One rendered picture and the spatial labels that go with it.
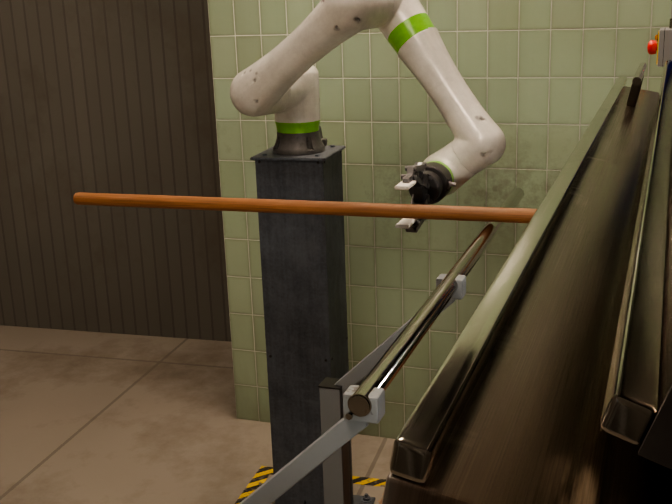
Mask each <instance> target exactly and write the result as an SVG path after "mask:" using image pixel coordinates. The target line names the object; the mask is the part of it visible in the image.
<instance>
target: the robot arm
mask: <svg viewBox="0 0 672 504"><path fill-rule="evenodd" d="M373 28H379V29H380V31H381V32H382V34H383V35H384V37H385V38H386V39H387V41H388V42H389V43H390V45H391V46H392V48H393V49H394V50H395V51H396V53H397V54H398V55H399V56H398V55H397V56H398V58H399V59H400V60H401V61H402V62H403V63H404V64H405V65H406V67H407V68H408V69H409V70H410V71H411V73H412V74H413V75H414V76H415V78H416V79H417V80H418V81H419V83H420V84H421V85H422V87H423V88H424V89H425V91H426V92H427V94H428V95H429V96H430V98H431V99H432V101H433V102H434V104H435V105H436V107H437V108H438V110H439V112H440V113H441V115H442V116H443V118H444V120H445V122H446V123H447V125H448V126H449V127H450V129H451V131H452V133H453V134H454V140H453V141H452V142H450V143H449V144H448V145H446V146H445V147H443V148H441V149H440V150H438V151H437V152H435V153H433V154H432V155H430V156H428V157H427V158H426V159H425V160H424V162H415V164H414V165H407V166H405V171H407V174H401V180H403V181H401V182H400V183H399V184H397V185H396V186H395V187H394V189H395V190H408V189H409V193H410V195H411V197H412V199H411V202H410V204H419V205H428V204H434V203H437V202H439V201H440V200H442V199H443V198H444V197H445V196H447V195H450V194H452V193H454V192H455V191H456V190H458V189H459V188H460V187H461V186H462V185H463V184H464V183H465V182H467V181H468V180H469V179H470V178H472V177H473V176H474V175H475V174H477V173H478V172H480V171H482V170H483V169H485V168H486V167H488V166H490V165H491V164H493V163H495V162H496V161H498V160H499V159H500V158H501V156H502V155H503V153H504V151H505V147H506V139H505V136H504V133H503V131H502V130H501V129H500V128H499V126H498V125H497V124H496V123H495V122H494V121H493V119H492V118H491V117H490V116H489V115H488V113H487V112H486V111H485V109H484V108H483V107H482V106H481V104H480V103H479V101H478V100H477V98H476V97H475V96H474V94H473V93H472V91H471V90H470V88H469V87H468V85H467V84H466V82H465V81H464V79H463V77H462V76H461V74H460V72H459V71H458V69H457V67H456V66H455V64H454V62H453V60H452V58H451V57H450V55H449V53H448V51H447V49H446V47H445V45H444V43H443V41H442V39H441V36H440V34H439V32H438V30H437V28H435V27H434V25H433V23H432V22H431V20H430V18H429V16H428V15H427V13H426V11H425V9H424V8H423V6H422V5H421V3H420V1H419V0H321V1H320V2H319V4H318V5H317V6H316V7H315V8H314V9H313V11H312V12H311V13H310V14H309V15H308V16H307V17H306V18H305V19H304V21H303V22H302V23H301V24H300V25H299V26H298V27H297V28H296V29H295V30H294V31H293V32H292V33H291V34H290V35H289V36H287V37H286V38H285V39H284V40H283V41H282V42H281V43H280V44H278V45H277V46H276V47H275V48H274V49H272V50H271V51H270V52H269V53H267V54H266V55H265V56H263V57H262V58H261V59H259V60H258V61H256V62H255V63H253V64H252V65H250V66H249V67H247V68H246V69H244V70H243V71H241V72H240V73H238V74H237V75H236V76H235V78H234V79H233V81H232V83H231V86H230V98H231V101H232V103H233V105H234V106H235V108H236V109H237V110H238V111H239V112H241V113H242V114H244V115H247V116H251V117H257V116H263V115H269V114H275V124H276V127H277V139H276V143H275V145H274V147H273V153H274V154H278V155H286V156H300V155H312V154H318V153H321V152H324V151H325V146H326V145H327V138H323V136H322V131H321V127H320V126H319V124H320V93H319V73H318V70H317V68H316V67H315V66H313V65H314V64H316V63H317V62H318V61H319V60H320V59H322V58H323V57H324V56H325V55H327V54H328V53H329V52H331V51H332V50H333V49H335V48H336V47H337V46H339V45H340V44H342V43H343V42H345V41H346V40H348V39H349V38H351V37H352V36H354V35H356V34H357V33H359V32H361V31H364V30H368V29H373ZM425 220H427V219H409V218H403V219H402V220H400V221H399V222H398V223H397V224H396V225H395V227H396V228H403V229H405V230H406V232H412V233H417V232H418V230H419V229H420V227H421V225H422V224H423V222H424V221H425Z"/></svg>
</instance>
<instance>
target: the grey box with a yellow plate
mask: <svg viewBox="0 0 672 504"><path fill-rule="evenodd" d="M666 60H671V61H672V29H669V28H660V30H659V31H658V43H657V61H656V65H657V66H658V67H664V65H665V62H666Z"/></svg>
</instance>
